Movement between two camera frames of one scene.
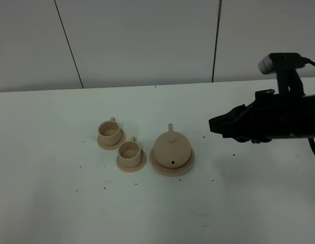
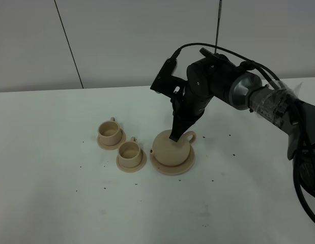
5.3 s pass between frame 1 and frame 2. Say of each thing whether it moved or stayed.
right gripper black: moved
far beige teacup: stayed
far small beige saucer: stayed
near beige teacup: stayed
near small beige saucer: stayed
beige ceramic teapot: moved
